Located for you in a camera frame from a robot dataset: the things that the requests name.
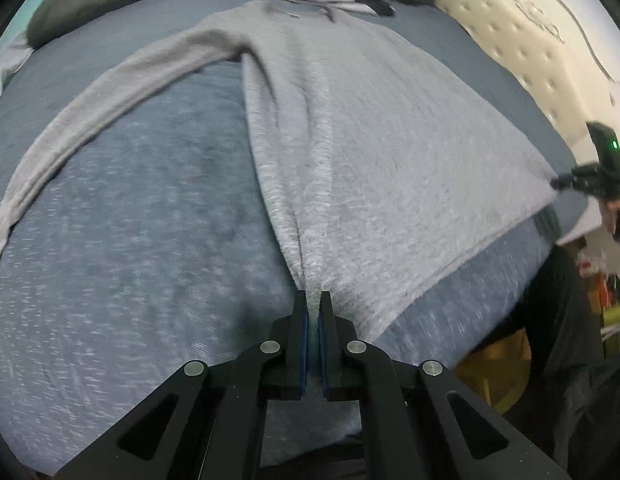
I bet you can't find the grey knit sweater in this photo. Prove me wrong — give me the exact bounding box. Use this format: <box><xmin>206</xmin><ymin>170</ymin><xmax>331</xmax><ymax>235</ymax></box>
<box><xmin>0</xmin><ymin>0</ymin><xmax>567</xmax><ymax>469</ymax></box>

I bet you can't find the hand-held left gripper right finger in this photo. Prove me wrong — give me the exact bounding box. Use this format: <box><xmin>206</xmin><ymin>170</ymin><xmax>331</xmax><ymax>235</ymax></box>
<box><xmin>317</xmin><ymin>290</ymin><xmax>571</xmax><ymax>480</ymax></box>

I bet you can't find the person's right hand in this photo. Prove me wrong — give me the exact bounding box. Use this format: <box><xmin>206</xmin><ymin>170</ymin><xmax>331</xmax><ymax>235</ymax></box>
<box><xmin>605</xmin><ymin>191</ymin><xmax>620</xmax><ymax>233</ymax></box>

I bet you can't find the person's dark clothing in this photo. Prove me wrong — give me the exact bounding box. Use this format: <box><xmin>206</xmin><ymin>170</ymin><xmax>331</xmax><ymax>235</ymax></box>
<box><xmin>505</xmin><ymin>245</ymin><xmax>620</xmax><ymax>480</ymax></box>

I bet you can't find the light grey duvet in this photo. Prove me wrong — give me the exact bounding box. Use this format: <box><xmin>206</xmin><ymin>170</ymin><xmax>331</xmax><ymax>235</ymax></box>
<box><xmin>0</xmin><ymin>35</ymin><xmax>34</xmax><ymax>107</ymax></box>

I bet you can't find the cream tufted headboard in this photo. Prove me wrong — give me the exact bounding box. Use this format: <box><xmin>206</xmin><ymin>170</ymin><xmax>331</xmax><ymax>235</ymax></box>
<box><xmin>422</xmin><ymin>0</ymin><xmax>620</xmax><ymax>162</ymax></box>

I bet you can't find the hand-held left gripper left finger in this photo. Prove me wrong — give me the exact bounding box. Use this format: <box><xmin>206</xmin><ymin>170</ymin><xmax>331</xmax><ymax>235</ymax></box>
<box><xmin>55</xmin><ymin>290</ymin><xmax>311</xmax><ymax>480</ymax></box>

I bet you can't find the colourful floor clutter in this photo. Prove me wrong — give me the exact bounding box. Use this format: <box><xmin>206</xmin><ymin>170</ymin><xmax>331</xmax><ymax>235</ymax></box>
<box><xmin>575</xmin><ymin>250</ymin><xmax>620</xmax><ymax>342</ymax></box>

